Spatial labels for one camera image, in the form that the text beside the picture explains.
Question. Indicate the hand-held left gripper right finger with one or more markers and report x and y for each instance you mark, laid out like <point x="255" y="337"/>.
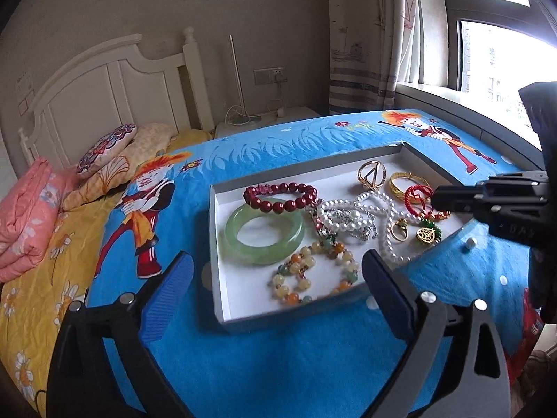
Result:
<point x="387" y="291"/>

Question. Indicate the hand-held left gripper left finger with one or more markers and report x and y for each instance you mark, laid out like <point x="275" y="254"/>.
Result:
<point x="169" y="287"/>

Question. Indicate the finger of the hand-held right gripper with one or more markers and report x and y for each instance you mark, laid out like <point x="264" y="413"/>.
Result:
<point x="457" y="207"/>
<point x="452" y="192"/>

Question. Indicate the gold and green pendant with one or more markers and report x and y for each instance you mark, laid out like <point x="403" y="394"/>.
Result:
<point x="426" y="235"/>

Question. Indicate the grey cardboard tray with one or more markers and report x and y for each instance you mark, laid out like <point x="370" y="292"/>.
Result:
<point x="250" y="285"/>

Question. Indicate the gold bangle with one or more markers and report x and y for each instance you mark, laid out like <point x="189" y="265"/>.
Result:
<point x="396" y="189"/>

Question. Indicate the green jade bangle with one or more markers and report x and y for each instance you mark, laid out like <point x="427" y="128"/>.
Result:
<point x="235" y="239"/>

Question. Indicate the grey window ledge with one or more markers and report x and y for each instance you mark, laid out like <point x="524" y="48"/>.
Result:
<point x="457" y="109"/>

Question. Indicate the yellow flowered bed sheet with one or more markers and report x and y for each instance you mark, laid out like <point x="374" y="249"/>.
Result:
<point x="43" y="270"/>

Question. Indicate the blue printed blanket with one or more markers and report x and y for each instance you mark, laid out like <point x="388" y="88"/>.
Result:
<point x="283" y="365"/>

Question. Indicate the window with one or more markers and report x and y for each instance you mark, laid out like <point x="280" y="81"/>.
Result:
<point x="500" y="52"/>

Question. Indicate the pale yellow pillow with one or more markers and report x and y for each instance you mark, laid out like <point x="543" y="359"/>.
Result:
<point x="148" y="139"/>

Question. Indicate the embroidered pillow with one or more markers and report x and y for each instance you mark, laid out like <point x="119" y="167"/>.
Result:
<point x="106" y="150"/>

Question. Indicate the pink folded quilt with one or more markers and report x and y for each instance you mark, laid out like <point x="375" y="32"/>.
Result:
<point x="26" y="217"/>

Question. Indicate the white sheer curtain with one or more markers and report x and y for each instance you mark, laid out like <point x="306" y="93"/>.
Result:
<point x="431" y="30"/>

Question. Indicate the patterned curtain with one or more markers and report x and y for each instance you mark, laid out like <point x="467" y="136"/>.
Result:
<point x="352" y="52"/>

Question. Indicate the white nightstand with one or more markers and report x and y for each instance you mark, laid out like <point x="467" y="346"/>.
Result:
<point x="296" y="117"/>

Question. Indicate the white headboard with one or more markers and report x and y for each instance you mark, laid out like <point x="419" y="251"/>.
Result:
<point x="108" y="87"/>

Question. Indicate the white rod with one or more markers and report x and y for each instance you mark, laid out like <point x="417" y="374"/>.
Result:
<point x="237" y="78"/>

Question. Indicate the wall socket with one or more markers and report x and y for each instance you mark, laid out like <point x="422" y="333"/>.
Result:
<point x="265" y="76"/>

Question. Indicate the white wall sticker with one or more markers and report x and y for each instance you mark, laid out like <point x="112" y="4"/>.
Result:
<point x="24" y="96"/>

